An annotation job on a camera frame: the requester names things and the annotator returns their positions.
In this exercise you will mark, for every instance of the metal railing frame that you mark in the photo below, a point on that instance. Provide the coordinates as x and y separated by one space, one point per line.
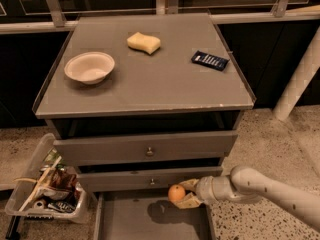
58 22

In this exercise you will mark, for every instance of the bottom open grey drawer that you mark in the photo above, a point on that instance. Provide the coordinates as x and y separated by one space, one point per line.
148 215

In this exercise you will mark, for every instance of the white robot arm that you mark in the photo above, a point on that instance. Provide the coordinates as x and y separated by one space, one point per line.
247 185

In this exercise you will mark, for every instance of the clear plastic bin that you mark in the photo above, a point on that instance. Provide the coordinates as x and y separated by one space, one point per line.
29 200

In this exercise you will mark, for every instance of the top grey drawer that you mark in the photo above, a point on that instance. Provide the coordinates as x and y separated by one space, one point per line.
145 148

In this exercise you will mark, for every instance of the brown snack bag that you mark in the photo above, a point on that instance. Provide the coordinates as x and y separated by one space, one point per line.
62 184

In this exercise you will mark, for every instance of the middle grey drawer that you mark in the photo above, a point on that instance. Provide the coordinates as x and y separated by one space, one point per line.
143 179

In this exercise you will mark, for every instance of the white paper bowl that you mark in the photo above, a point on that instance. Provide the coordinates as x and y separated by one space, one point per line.
89 68

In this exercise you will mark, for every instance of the white diagonal post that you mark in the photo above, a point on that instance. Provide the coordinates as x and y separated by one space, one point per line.
302 76

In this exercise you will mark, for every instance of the grey drawer cabinet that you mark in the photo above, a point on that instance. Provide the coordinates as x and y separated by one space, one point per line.
161 93

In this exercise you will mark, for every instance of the orange fruit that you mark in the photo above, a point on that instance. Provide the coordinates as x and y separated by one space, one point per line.
176 193

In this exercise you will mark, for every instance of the yellow sponge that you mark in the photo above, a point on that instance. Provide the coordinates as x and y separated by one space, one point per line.
145 43

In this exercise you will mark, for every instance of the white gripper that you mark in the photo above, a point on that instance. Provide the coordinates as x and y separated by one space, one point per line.
204 190

